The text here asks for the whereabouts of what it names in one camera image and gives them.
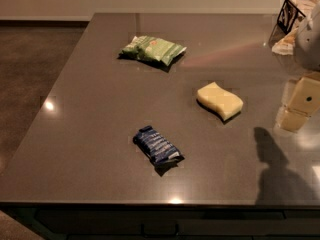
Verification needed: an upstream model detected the yellow sponge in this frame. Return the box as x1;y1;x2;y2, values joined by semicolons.
197;82;243;121

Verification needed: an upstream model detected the green jalapeno chip bag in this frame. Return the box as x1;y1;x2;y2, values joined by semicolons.
119;36;186;66

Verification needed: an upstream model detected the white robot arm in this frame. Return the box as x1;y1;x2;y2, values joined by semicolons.
276;1;320;132

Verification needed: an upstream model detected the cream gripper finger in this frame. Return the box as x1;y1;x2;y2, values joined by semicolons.
278;76;320;132

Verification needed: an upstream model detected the blue rxbar blueberry bar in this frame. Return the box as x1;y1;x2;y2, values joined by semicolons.
133;126;184;167

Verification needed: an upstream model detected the black wire basket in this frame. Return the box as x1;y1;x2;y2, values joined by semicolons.
277;0;313;34

